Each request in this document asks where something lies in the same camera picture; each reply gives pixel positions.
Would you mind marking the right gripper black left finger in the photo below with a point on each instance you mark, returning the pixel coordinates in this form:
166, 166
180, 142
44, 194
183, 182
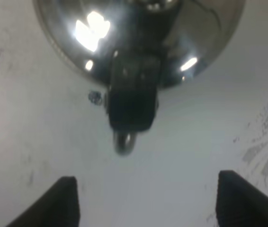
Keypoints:
58, 207

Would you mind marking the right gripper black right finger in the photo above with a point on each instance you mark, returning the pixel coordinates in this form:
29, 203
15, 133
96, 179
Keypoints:
239, 203

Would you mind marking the stainless steel teapot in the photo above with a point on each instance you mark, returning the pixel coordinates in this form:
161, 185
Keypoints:
136, 48

